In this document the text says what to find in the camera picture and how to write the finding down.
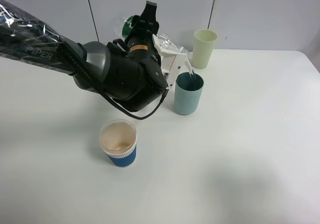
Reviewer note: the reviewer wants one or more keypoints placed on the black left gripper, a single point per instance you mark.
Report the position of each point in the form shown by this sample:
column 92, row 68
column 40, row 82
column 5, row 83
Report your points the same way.
column 140, row 38

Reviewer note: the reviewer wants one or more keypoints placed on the clear bottle with green label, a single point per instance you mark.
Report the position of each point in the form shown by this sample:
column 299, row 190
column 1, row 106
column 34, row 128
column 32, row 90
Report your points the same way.
column 123, row 27

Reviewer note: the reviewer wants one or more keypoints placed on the teal blue plastic cup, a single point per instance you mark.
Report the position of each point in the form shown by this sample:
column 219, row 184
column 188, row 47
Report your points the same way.
column 187, row 93

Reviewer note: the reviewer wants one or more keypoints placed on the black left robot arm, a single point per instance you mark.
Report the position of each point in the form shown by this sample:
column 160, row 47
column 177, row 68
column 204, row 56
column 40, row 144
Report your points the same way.
column 125, row 72

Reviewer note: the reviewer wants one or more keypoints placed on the pale yellow-green plastic cup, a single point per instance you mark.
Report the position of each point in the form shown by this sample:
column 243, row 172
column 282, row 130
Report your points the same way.
column 203, row 44

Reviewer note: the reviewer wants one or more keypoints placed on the paper cup with blue sleeve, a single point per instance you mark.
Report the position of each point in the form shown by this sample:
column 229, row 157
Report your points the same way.
column 118, row 139

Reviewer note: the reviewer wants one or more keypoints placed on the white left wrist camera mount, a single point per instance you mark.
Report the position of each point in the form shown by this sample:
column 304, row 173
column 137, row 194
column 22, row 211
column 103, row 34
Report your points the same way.
column 171, row 62

